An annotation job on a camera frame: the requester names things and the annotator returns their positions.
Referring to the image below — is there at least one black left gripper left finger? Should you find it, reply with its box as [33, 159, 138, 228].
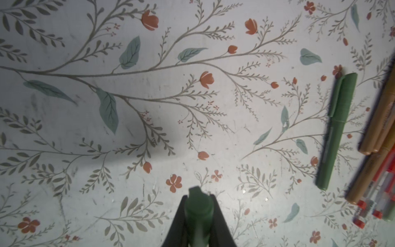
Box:
[162, 195, 188, 247]

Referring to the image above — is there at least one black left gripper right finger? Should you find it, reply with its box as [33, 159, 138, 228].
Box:
[209, 194, 237, 247]

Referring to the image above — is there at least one brown pen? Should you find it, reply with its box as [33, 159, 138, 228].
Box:
[346, 127, 395, 205]
[359, 68, 395, 155]
[372, 111, 395, 153]

